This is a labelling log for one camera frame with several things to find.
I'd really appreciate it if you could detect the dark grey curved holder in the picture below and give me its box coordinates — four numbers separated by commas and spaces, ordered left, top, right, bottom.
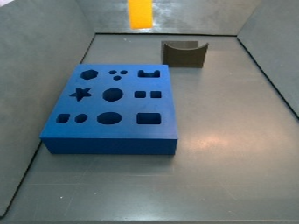
161, 40, 210, 68

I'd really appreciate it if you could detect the blue shape sorting block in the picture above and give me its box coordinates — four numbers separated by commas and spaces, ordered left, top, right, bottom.
40, 64, 177, 155

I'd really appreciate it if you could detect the orange arch object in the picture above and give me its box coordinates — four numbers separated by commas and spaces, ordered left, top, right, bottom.
127, 0, 153, 29

